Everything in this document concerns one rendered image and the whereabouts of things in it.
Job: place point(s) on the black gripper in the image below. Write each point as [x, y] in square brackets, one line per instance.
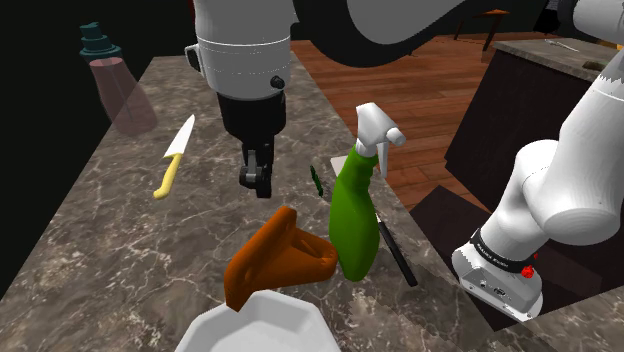
[251, 117]

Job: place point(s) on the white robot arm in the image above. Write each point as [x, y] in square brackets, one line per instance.
[560, 161]

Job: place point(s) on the small dark green stick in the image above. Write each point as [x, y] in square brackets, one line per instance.
[317, 180]

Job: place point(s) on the white flat card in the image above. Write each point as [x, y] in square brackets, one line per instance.
[339, 166]

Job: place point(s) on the orange angular holder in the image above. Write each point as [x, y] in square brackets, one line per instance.
[278, 258]

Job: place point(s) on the green spray bottle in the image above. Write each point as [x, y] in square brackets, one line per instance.
[355, 219]

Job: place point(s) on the pink bottle with teal cap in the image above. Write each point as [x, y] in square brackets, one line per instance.
[124, 95]

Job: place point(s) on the white bowl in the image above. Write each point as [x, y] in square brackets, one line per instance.
[263, 324]

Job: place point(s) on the black pen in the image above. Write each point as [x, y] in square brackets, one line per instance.
[397, 253]

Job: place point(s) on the dark robot stand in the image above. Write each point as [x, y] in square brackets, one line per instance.
[443, 219]

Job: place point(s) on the dark kitchen island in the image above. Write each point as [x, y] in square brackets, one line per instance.
[512, 112]

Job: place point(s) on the wooden side table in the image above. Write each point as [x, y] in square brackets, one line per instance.
[490, 22]

